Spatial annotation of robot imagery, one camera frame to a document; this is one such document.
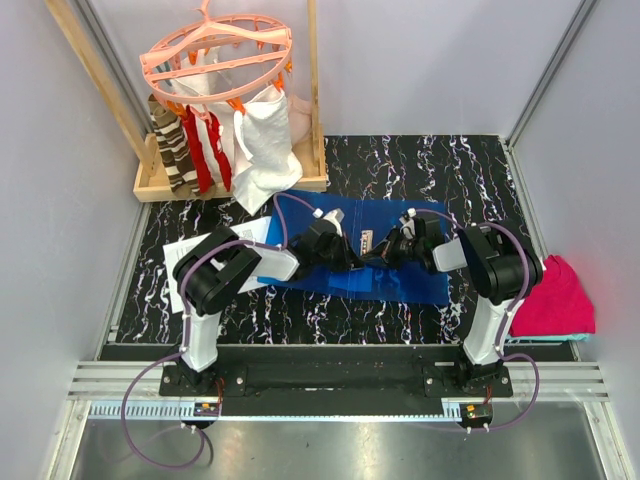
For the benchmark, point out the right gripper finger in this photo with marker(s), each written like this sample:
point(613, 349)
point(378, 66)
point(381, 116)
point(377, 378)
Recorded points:
point(378, 261)
point(381, 250)

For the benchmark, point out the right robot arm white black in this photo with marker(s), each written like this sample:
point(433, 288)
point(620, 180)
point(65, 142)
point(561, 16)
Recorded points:
point(503, 271)

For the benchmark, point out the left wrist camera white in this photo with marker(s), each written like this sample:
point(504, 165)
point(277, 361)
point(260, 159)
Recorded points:
point(335, 217)

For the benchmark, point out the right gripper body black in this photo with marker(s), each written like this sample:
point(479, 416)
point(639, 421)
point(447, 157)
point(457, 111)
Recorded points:
point(405, 250)

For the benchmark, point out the white cloth behind hanger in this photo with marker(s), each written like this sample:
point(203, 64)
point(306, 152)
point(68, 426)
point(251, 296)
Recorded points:
point(203, 84)

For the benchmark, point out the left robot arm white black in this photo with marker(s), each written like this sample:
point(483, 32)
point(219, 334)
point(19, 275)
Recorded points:
point(212, 273)

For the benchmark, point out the brown striped sock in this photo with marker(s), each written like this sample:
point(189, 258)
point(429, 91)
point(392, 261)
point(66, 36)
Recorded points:
point(174, 149)

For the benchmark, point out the blue plastic folder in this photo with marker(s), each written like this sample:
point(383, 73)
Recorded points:
point(366, 223)

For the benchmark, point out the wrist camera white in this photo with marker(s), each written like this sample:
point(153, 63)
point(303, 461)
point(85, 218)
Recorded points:
point(335, 217)
point(412, 226)

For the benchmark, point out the wooden rack frame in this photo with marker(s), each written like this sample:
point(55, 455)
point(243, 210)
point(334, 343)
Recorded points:
point(83, 31)

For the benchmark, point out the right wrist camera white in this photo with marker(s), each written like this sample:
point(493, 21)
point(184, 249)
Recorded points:
point(412, 226)

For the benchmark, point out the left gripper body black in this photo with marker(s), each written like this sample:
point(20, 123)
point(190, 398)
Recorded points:
point(335, 258)

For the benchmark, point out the black marble pattern mat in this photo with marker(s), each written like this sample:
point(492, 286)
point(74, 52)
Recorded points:
point(469, 175)

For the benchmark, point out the pink round clip hanger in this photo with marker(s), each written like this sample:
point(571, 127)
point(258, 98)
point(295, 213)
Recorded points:
point(220, 59)

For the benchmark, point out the pale pink hanging cloth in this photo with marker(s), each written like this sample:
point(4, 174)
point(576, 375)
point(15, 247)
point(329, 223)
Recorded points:
point(300, 120)

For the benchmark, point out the white printed paper files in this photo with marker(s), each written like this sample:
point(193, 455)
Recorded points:
point(173, 252)

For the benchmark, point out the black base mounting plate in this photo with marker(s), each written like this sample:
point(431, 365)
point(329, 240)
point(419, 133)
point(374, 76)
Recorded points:
point(250, 378)

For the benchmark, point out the teal folded garment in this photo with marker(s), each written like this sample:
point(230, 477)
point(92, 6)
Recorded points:
point(578, 337)

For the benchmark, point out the pink folded t-shirt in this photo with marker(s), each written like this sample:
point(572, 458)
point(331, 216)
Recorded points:
point(557, 307)

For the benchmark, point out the white hanging towel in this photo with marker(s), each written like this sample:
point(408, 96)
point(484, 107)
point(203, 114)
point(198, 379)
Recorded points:
point(265, 163)

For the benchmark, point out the red white striped sock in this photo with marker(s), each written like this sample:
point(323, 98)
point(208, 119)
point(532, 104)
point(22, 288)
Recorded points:
point(204, 140)

